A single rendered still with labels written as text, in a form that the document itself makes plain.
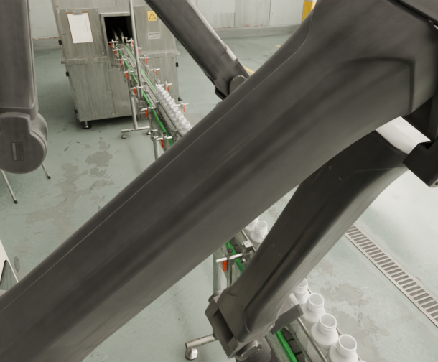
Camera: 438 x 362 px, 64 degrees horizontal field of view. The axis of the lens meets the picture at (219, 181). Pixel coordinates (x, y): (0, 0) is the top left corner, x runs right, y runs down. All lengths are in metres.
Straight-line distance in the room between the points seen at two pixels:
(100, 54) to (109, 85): 0.36
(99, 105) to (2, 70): 4.16
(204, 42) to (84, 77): 4.06
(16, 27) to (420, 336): 2.38
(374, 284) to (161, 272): 2.50
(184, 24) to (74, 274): 0.48
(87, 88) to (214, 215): 4.54
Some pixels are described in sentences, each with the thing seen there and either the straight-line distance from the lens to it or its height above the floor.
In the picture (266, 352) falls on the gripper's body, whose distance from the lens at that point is 0.63.
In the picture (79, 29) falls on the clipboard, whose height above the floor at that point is 1.19.
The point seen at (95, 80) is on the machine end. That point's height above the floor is 0.61.
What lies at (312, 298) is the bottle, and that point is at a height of 1.15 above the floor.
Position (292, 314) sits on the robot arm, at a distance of 0.57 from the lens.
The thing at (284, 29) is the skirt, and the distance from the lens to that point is 11.63.
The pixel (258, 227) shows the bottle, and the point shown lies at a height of 1.16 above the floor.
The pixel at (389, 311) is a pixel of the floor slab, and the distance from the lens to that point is 2.54.
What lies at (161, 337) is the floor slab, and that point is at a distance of 2.23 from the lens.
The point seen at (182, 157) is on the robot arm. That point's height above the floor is 1.75.
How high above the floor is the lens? 1.83
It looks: 32 degrees down
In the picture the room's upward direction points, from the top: straight up
